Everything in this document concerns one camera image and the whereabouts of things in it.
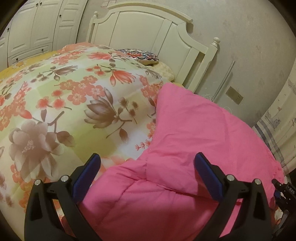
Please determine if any cream pillow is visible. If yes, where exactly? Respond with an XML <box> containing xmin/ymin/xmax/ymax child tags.
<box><xmin>148</xmin><ymin>61</ymin><xmax>176</xmax><ymax>82</ymax></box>

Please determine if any white wardrobe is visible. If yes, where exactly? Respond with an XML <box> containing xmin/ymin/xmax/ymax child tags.
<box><xmin>0</xmin><ymin>0</ymin><xmax>88</xmax><ymax>68</ymax></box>

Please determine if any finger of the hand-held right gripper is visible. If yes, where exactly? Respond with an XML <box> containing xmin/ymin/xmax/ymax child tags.
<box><xmin>271</xmin><ymin>178</ymin><xmax>288</xmax><ymax>202</ymax></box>

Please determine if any yellow bed sheet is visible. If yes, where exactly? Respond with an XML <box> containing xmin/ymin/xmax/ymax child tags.
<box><xmin>0</xmin><ymin>50</ymin><xmax>63</xmax><ymax>80</ymax></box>

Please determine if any patterned round pillow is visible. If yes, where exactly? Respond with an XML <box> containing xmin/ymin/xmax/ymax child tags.
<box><xmin>117</xmin><ymin>48</ymin><xmax>160</xmax><ymax>66</ymax></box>

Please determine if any striped printed curtain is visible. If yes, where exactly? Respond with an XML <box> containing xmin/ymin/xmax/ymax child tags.
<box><xmin>253</xmin><ymin>70</ymin><xmax>296</xmax><ymax>175</ymax></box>

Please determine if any floral quilt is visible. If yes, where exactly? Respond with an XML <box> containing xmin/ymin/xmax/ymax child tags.
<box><xmin>0</xmin><ymin>43</ymin><xmax>173</xmax><ymax>233</ymax></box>

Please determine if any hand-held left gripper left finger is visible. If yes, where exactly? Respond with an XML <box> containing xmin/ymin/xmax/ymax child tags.
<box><xmin>24</xmin><ymin>153</ymin><xmax>102</xmax><ymax>241</ymax></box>

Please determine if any metal rod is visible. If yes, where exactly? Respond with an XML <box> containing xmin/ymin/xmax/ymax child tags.
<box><xmin>213</xmin><ymin>61</ymin><xmax>236</xmax><ymax>102</ymax></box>

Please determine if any wall socket plate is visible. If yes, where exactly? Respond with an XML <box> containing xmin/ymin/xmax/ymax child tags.
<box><xmin>226</xmin><ymin>86</ymin><xmax>244</xmax><ymax>105</ymax></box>

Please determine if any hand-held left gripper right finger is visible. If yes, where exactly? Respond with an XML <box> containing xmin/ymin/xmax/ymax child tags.
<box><xmin>194</xmin><ymin>152</ymin><xmax>272</xmax><ymax>241</ymax></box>

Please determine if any white wooden headboard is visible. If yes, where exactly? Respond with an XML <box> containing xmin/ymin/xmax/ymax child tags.
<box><xmin>85</xmin><ymin>0</ymin><xmax>221</xmax><ymax>94</ymax></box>

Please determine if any pink quilt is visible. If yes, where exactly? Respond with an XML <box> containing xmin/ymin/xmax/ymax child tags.
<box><xmin>79</xmin><ymin>82</ymin><xmax>285</xmax><ymax>241</ymax></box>

